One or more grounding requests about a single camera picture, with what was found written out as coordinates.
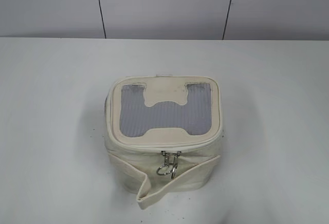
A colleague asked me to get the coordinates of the silver ring zipper pull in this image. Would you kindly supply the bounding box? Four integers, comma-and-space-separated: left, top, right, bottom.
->
156, 151, 171, 176

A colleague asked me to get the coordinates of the cream zippered fabric bag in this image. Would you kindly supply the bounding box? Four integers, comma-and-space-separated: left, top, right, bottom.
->
104, 76, 224, 209

